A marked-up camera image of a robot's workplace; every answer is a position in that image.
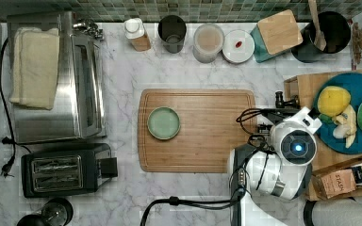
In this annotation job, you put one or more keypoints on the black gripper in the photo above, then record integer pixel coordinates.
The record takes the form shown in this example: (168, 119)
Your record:
(274, 115)

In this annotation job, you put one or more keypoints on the black drawer handle bar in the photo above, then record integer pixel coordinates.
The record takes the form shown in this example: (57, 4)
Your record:
(281, 103)

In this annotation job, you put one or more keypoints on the wooden drawer box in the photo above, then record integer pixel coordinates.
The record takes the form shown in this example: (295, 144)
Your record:
(332, 155)

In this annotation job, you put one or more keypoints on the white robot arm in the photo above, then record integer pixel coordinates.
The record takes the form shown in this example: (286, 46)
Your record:
(280, 166)

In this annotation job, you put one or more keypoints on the yellow lemon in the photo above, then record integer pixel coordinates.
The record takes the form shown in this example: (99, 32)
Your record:
(333, 100)

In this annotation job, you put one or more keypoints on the white lidded sugar bowl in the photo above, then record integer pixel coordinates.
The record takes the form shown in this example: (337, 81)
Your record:
(238, 46)

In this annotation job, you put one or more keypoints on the teal canister with wooden lid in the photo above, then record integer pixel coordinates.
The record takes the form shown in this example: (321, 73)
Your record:
(275, 35)

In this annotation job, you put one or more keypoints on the wooden spoon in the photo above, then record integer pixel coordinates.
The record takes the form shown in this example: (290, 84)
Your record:
(319, 41)

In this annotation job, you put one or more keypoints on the Stash tea box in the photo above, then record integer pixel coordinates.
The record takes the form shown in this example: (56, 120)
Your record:
(335, 183)

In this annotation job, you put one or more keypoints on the black paper towel holder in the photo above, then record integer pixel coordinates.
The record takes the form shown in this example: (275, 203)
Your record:
(308, 209)

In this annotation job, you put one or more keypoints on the bamboo cutting board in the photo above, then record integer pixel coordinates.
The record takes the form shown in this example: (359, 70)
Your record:
(208, 129)

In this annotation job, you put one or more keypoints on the clear pasta jar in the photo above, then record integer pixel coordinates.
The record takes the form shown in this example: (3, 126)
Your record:
(207, 42)

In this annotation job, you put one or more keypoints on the green ceramic bowl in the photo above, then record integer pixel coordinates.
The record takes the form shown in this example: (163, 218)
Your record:
(163, 123)

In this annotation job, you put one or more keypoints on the paper towel roll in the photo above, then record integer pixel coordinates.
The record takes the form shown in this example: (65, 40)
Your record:
(345, 212)

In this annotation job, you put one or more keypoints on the dark grey cup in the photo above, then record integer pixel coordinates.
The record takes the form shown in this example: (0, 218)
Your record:
(172, 31)

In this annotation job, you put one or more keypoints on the white-capped orange bottle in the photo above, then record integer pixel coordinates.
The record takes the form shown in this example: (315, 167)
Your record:
(137, 34)

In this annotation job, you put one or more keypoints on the stainless steel toaster oven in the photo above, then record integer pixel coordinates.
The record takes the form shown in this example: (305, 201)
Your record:
(78, 111)

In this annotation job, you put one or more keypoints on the black two-slot toaster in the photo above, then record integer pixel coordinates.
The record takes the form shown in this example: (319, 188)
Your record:
(68, 170)

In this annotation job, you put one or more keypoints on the black coffee grinder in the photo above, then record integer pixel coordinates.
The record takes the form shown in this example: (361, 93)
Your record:
(56, 212)

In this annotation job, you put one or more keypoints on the folded green towel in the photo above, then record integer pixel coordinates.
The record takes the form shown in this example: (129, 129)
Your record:
(35, 67)

